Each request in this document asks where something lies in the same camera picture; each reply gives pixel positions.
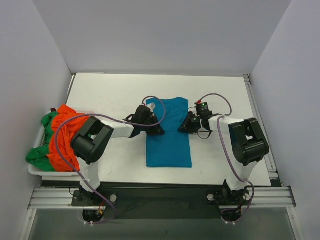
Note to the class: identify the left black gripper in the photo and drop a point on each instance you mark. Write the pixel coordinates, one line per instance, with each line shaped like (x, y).
(153, 124)

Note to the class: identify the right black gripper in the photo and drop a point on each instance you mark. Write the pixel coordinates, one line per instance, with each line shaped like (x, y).
(189, 123)

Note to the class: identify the teal blue t shirt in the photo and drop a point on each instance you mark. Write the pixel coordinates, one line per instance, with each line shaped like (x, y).
(172, 149)

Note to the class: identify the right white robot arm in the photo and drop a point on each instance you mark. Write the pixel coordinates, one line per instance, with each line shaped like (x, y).
(243, 142)

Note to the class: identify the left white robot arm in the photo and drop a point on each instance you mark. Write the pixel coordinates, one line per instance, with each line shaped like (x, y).
(90, 142)

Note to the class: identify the green t shirt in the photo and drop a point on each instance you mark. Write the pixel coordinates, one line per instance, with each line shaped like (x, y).
(38, 156)

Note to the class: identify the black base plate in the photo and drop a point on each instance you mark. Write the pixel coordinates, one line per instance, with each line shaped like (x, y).
(135, 201)

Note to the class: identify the right side aluminium rail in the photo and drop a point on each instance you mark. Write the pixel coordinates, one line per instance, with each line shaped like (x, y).
(277, 195)

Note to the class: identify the aluminium frame rail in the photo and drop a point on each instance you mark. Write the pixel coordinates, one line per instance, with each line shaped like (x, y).
(51, 199)

